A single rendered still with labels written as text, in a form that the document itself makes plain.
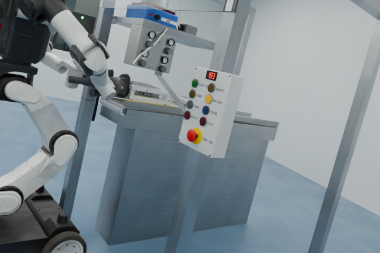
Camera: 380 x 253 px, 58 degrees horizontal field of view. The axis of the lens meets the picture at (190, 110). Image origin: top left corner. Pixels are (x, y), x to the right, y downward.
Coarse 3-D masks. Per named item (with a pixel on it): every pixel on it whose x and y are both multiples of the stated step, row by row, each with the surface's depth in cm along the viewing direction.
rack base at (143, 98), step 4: (128, 92) 186; (128, 96) 178; (132, 96) 178; (136, 96) 179; (140, 96) 181; (144, 96) 186; (136, 100) 180; (140, 100) 181; (144, 100) 183; (148, 100) 184; (152, 100) 186; (156, 100) 188; (160, 100) 189; (164, 100) 191
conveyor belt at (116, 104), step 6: (102, 102) 190; (108, 102) 185; (114, 102) 182; (120, 102) 185; (114, 108) 179; (120, 108) 175; (132, 108) 178; (138, 108) 180; (120, 114) 176; (174, 114) 196; (180, 114) 199; (276, 126) 261
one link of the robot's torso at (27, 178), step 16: (64, 144) 164; (32, 160) 167; (48, 160) 163; (64, 160) 166; (0, 176) 164; (16, 176) 160; (32, 176) 163; (48, 176) 167; (16, 192) 158; (32, 192) 165
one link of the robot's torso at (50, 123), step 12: (12, 84) 145; (24, 84) 148; (12, 96) 146; (24, 96) 149; (36, 96) 152; (24, 108) 164; (36, 108) 154; (48, 108) 158; (36, 120) 158; (48, 120) 161; (60, 120) 165; (48, 132) 163; (60, 132) 165; (72, 132) 168; (48, 144) 164
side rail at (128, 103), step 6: (126, 102) 173; (132, 102) 175; (138, 102) 177; (144, 108) 180; (150, 108) 183; (156, 108) 185; (162, 108) 188; (168, 108) 190; (174, 108) 193; (234, 120) 227; (240, 120) 231; (246, 120) 234; (252, 120) 238; (258, 120) 243; (264, 120) 247
